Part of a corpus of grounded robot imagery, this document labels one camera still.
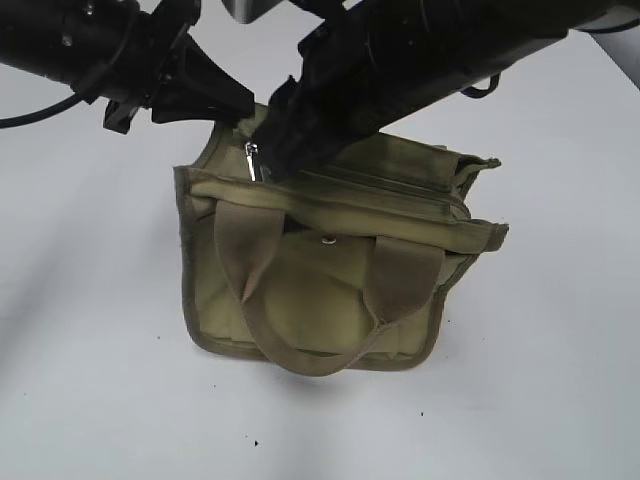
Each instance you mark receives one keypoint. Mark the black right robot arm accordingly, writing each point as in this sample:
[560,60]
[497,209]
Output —
[509,31]

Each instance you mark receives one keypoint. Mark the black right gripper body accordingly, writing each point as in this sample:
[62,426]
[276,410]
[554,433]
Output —
[377,62]

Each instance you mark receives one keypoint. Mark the olive yellow canvas bag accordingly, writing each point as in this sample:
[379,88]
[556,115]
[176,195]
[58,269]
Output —
[343,266]

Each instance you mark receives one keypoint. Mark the silver zipper pull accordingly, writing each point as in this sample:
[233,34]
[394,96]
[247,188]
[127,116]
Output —
[251,154]

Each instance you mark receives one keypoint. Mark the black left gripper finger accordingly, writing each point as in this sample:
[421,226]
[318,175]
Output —
[215,92]

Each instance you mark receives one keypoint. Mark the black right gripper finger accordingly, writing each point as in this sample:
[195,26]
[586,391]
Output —
[295,133]

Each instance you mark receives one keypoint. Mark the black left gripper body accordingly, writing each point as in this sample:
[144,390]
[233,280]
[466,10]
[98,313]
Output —
[164,70]

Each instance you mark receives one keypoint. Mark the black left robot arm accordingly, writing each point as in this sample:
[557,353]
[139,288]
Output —
[115,50]

